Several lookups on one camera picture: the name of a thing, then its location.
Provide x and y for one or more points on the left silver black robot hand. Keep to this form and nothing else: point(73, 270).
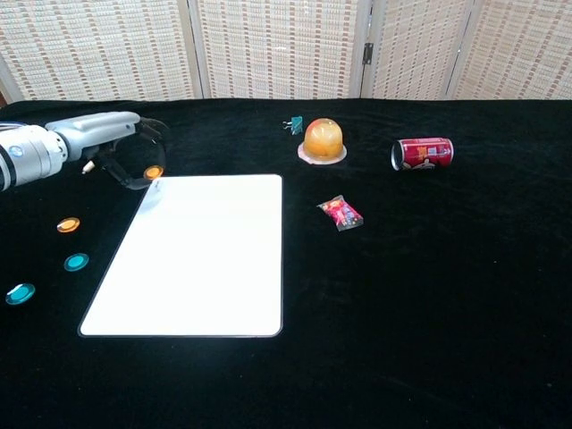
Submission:
point(98, 132)

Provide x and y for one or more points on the yellow round magnet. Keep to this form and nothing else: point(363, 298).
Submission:
point(68, 224)
point(154, 172)

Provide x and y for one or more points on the blue round magnet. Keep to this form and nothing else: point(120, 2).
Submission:
point(20, 293)
point(76, 262)

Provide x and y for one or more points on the white pen with red tip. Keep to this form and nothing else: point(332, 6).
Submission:
point(89, 166)

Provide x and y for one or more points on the woven bamboo screen panel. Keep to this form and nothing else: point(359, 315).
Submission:
point(98, 49)
point(518, 49)
point(415, 49)
point(277, 49)

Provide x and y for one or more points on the white magnetic board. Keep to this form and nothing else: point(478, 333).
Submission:
point(201, 254)

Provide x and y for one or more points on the green binder clip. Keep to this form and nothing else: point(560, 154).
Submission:
point(296, 124)

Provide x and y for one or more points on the orange fruit jelly cup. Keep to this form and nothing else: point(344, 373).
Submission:
point(322, 140)

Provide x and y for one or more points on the red wrapped candy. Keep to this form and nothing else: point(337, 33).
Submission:
point(342, 213)

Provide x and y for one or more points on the black metal screen hinge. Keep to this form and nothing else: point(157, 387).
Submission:
point(367, 52)

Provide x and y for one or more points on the red soda can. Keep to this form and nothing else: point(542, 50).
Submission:
point(424, 154)

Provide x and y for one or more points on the black velvet tablecloth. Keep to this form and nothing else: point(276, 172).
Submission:
point(424, 290)

